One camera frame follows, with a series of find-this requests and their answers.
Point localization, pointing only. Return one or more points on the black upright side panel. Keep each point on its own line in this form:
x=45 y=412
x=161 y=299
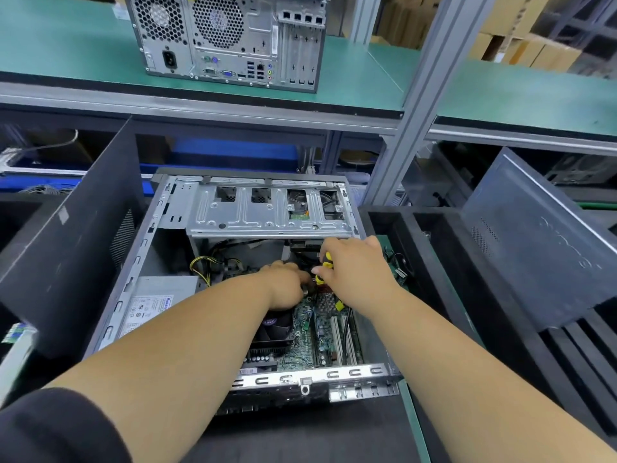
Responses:
x=77 y=255

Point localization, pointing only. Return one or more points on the silver power supply unit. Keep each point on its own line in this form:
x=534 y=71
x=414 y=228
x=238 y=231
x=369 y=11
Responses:
x=154 y=305

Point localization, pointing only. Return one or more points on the green motherboard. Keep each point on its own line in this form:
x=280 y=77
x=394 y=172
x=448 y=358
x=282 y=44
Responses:
x=323 y=337

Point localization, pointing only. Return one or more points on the person's left forearm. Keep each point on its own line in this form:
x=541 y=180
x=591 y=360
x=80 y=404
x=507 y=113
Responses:
x=164 y=371

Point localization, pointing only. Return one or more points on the person's black left sleeve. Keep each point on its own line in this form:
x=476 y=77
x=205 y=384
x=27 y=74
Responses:
x=58 y=429

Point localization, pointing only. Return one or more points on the person's right forearm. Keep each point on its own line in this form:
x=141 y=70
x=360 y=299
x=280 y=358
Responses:
x=492 y=386

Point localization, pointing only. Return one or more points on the grey side panel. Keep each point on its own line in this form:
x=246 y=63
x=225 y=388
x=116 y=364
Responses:
x=540 y=241

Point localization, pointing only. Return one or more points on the grey computer case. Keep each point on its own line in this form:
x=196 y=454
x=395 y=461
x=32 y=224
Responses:
x=260 y=202

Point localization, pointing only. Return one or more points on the silver backed desktop computer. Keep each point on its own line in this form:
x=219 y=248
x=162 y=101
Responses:
x=231 y=38

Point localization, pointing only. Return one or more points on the green upper shelf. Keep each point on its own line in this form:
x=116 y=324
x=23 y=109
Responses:
x=58 y=43

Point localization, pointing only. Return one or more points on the person's left hand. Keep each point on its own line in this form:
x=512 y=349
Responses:
x=284 y=284

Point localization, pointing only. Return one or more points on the stack of cardboard boxes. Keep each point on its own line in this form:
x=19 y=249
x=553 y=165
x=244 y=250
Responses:
x=511 y=38

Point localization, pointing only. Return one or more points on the empty black foam tray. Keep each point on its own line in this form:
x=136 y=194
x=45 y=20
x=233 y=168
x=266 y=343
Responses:
x=443 y=275

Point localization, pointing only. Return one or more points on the aluminium frame post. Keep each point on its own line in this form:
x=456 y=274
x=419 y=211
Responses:
x=424 y=101
x=364 y=16

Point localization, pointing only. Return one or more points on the person's right hand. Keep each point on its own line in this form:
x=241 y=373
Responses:
x=359 y=273

